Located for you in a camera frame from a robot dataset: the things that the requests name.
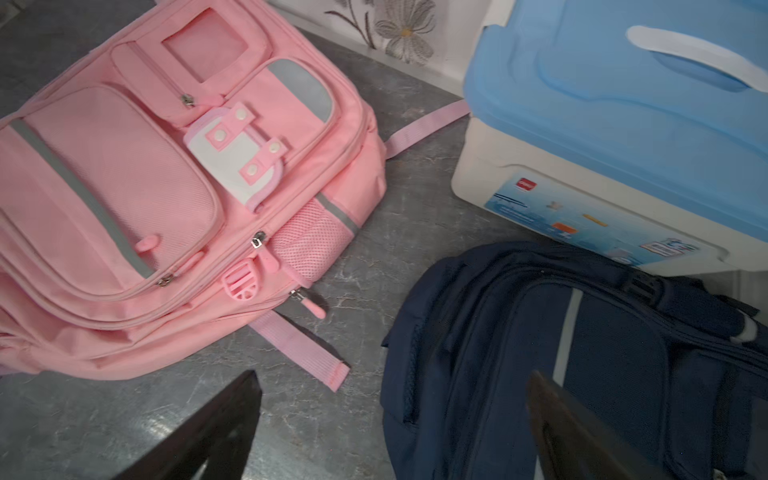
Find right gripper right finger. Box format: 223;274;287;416
526;370;669;480

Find navy blue backpack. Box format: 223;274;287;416
380;242;767;479

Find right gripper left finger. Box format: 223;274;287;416
116;370;262;480

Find white box with blue lid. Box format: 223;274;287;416
452;1;767;276

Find pink backpack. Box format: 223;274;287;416
1;1;469;390

